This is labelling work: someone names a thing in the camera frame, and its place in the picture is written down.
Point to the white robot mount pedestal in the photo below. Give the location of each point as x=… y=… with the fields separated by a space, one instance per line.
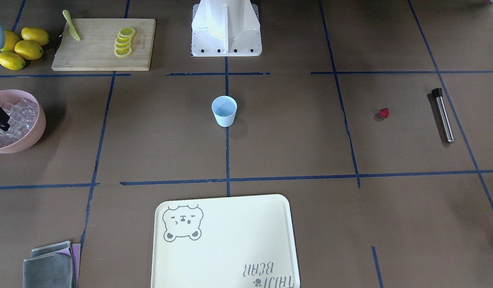
x=225 y=28

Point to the lemon slices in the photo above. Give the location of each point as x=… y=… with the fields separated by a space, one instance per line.
x=123 y=42

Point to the yellow green knife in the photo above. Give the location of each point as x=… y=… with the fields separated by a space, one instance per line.
x=71 y=26

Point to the purple cloth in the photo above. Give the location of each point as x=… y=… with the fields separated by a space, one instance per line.
x=74 y=250

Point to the steel muddler with black tip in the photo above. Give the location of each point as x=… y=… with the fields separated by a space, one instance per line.
x=437 y=95

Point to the grey folded cloth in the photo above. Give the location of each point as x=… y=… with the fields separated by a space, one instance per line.
x=50 y=266

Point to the cream bear tray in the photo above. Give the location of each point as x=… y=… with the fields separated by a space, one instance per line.
x=230 y=242

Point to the pile of clear ice cubes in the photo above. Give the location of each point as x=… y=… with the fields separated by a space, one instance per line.
x=22 y=117

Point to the red strawberry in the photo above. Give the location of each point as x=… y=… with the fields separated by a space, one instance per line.
x=383 y=113

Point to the light blue cup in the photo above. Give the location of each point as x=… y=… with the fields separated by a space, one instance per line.
x=224 y=109

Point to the pink bowl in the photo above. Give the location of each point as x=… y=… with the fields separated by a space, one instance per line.
x=13 y=96

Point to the wooden cutting board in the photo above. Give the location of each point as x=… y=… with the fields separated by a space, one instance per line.
x=95 y=50

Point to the whole lemon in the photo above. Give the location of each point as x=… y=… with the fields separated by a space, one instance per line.
x=36 y=34
x=11 y=39
x=12 y=61
x=29 y=50

